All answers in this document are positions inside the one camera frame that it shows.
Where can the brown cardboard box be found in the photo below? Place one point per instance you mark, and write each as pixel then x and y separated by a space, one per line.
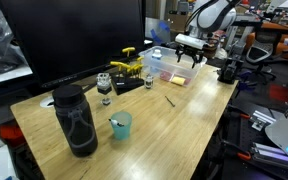
pixel 177 21

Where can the black office chair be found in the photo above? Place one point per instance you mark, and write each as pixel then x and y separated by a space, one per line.
pixel 259 53

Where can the small yellow block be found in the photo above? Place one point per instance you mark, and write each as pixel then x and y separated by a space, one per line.
pixel 178 80

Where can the clear plastic storage bin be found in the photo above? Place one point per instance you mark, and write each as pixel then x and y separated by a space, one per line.
pixel 164 63

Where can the red box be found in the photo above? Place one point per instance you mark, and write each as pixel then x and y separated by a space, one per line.
pixel 279 93

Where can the black hex key stand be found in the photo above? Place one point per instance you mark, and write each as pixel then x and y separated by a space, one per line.
pixel 127 86

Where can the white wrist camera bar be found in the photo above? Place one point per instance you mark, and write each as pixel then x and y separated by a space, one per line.
pixel 190 41

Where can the silver aluminium extrusion rail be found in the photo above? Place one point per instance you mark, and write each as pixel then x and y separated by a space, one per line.
pixel 270 153

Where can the black water bottle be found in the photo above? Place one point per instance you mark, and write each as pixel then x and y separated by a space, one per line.
pixel 64 100

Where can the clear block black holder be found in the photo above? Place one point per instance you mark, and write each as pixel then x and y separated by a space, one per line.
pixel 104 88

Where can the orange object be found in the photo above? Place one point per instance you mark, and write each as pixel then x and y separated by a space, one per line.
pixel 10 131

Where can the large black monitor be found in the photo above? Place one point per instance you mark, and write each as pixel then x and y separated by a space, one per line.
pixel 77 33

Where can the small clear glass jar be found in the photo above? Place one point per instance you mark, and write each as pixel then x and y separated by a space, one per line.
pixel 149 81

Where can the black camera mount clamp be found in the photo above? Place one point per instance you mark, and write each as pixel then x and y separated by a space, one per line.
pixel 229 71

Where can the white bottle blue label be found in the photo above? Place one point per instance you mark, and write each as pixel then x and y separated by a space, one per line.
pixel 156 55

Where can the clear sheet blue tape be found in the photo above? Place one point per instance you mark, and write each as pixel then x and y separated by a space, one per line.
pixel 160 30

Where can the teal plastic cup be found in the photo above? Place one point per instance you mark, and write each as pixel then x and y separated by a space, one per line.
pixel 124 130

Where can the black and white marker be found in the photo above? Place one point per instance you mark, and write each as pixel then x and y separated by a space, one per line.
pixel 116 123

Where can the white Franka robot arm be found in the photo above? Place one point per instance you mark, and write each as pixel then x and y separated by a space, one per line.
pixel 217 16

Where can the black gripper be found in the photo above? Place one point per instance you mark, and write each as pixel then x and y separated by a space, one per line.
pixel 190 50

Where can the silver metal bracket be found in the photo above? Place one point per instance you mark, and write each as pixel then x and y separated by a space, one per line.
pixel 259 123

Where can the white shelf board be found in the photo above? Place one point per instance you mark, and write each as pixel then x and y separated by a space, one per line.
pixel 7 75

